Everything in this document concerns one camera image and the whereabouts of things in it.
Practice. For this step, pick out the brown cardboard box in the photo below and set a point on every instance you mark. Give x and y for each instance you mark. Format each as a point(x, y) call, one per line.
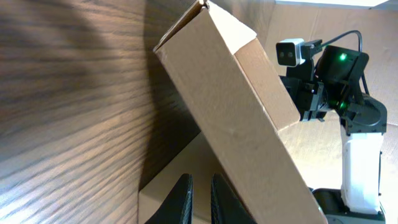
point(239, 102)

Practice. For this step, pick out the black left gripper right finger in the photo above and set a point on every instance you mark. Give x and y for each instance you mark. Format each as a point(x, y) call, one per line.
point(226, 208)

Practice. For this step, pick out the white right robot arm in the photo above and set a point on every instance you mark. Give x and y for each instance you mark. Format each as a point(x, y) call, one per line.
point(332, 84)

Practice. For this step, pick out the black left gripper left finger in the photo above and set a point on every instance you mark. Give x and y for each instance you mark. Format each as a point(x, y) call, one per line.
point(177, 208)

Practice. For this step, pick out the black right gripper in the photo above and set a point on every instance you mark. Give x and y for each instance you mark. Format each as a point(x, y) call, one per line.
point(306, 91)

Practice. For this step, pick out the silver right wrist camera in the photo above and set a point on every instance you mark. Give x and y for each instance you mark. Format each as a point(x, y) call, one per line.
point(289, 52)

